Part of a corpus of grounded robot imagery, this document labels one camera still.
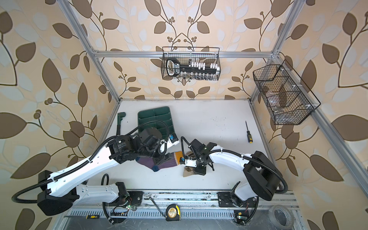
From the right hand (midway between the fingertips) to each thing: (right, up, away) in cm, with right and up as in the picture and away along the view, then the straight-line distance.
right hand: (196, 170), depth 83 cm
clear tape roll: (+42, -18, -12) cm, 47 cm away
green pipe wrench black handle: (-58, +32, +27) cm, 72 cm away
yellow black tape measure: (-12, -14, -15) cm, 24 cm away
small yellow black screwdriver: (-52, -18, -13) cm, 56 cm away
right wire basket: (+47, +39, -10) cm, 62 cm away
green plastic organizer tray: (-26, +30, +19) cm, 44 cm away
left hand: (-13, +15, -16) cm, 25 cm away
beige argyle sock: (-5, +1, -3) cm, 6 cm away
